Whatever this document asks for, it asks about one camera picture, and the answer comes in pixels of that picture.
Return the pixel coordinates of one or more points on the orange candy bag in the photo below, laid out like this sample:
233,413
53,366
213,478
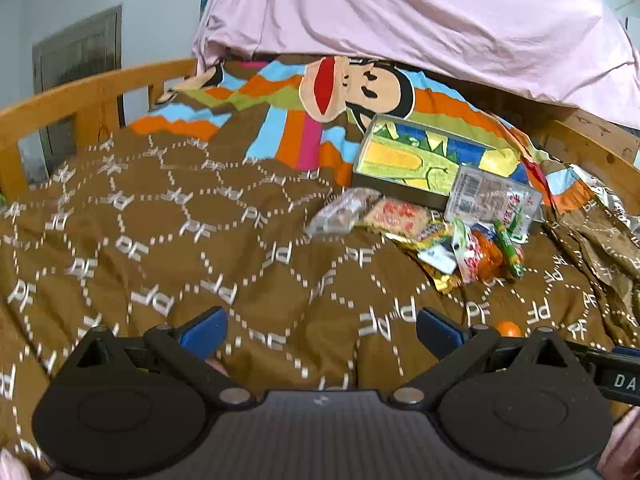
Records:
491,262

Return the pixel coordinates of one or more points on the grey door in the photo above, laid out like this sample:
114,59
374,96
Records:
86,48

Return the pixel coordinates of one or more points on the pink draped sheet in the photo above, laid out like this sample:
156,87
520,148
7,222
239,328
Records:
566,52

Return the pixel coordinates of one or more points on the orange mandarin fruit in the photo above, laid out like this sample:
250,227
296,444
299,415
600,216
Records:
509,329

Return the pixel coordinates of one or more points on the pink fleece sleeve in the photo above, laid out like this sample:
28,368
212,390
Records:
11,468

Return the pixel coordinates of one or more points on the gold foil snack packet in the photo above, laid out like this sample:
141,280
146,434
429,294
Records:
444,283

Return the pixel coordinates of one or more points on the yellow green snack packet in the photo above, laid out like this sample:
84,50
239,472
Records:
434,233

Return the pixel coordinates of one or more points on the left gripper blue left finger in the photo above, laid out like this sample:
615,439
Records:
198,339

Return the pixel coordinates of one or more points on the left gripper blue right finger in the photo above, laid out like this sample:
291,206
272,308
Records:
442,336

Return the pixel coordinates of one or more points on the wooden bed frame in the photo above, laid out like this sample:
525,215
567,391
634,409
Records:
569,134

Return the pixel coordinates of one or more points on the illustrated metal tray box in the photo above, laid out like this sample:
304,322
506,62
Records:
418,163

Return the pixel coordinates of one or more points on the pink biscuit packet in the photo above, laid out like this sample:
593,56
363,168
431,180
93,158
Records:
396,217

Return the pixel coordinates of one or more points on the blue snack packet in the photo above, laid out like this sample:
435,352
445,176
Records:
440,256

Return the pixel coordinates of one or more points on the clear nut bar packet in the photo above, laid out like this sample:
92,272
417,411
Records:
341,215

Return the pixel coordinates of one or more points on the green sausage stick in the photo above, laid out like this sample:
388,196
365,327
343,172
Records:
510,254

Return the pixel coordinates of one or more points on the brown monkey pattern blanket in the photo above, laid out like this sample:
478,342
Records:
202,197

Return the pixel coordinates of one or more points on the red white snack packet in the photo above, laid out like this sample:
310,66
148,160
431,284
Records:
466,250

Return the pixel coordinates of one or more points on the white tofu snack packet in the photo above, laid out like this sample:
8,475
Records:
481,197

